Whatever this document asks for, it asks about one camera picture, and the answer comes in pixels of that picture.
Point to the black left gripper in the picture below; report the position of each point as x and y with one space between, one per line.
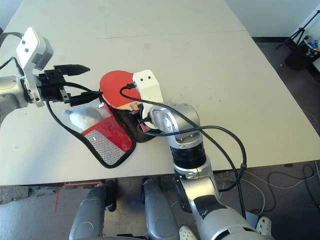
51 85

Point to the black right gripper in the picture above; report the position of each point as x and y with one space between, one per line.
136 113

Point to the red black paddle case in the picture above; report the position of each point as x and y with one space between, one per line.
110 132

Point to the red ping-pong paddle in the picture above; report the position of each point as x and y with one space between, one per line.
112 85

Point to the white plastic bag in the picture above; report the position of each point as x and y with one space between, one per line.
83 117

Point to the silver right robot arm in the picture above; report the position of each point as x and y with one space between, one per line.
185 120

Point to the grey right robot leg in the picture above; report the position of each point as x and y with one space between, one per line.
157 212

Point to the grey robot leg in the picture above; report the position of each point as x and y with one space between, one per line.
87 215
157 212

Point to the grey left robot leg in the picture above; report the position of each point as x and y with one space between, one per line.
87 215

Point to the red tape line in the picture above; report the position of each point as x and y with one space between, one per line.
56 200

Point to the grey foot pedal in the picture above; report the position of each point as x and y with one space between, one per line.
251 218

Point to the black bin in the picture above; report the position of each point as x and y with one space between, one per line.
297 58

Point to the black tripod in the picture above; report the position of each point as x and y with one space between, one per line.
298 32

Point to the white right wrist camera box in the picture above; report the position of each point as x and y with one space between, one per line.
147 85

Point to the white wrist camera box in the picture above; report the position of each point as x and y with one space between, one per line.
28 47
147 85

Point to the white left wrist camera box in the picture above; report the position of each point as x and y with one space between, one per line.
28 47

